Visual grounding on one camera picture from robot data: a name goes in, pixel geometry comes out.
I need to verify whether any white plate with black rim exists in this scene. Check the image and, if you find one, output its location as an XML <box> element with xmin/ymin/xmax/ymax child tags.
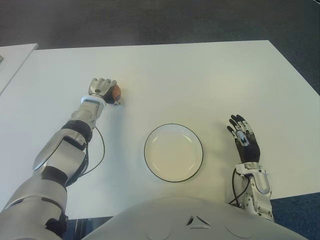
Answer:
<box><xmin>143</xmin><ymin>123</ymin><xmax>205</xmax><ymax>183</ymax></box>

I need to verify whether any grey robot torso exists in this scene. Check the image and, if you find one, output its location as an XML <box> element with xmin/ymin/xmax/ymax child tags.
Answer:
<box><xmin>79</xmin><ymin>196</ymin><xmax>311</xmax><ymax>240</ymax></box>

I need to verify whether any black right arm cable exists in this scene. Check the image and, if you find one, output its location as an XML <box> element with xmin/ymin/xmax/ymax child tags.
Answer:
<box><xmin>227</xmin><ymin>167</ymin><xmax>251</xmax><ymax>206</ymax></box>

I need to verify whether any white side table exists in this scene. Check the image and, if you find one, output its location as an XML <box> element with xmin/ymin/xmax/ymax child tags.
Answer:
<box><xmin>0</xmin><ymin>43</ymin><xmax>40</xmax><ymax>98</ymax></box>

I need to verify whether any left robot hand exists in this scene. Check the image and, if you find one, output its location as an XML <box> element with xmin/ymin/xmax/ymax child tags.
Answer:
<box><xmin>88</xmin><ymin>77</ymin><xmax>123</xmax><ymax>107</ymax></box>

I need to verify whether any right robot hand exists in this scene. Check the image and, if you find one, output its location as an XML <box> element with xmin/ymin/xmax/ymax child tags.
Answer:
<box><xmin>226</xmin><ymin>114</ymin><xmax>262</xmax><ymax>165</ymax></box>

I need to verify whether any red apple with blue sticker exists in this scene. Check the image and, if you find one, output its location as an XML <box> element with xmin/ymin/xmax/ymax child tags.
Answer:
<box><xmin>111</xmin><ymin>84</ymin><xmax>123</xmax><ymax>100</ymax></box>

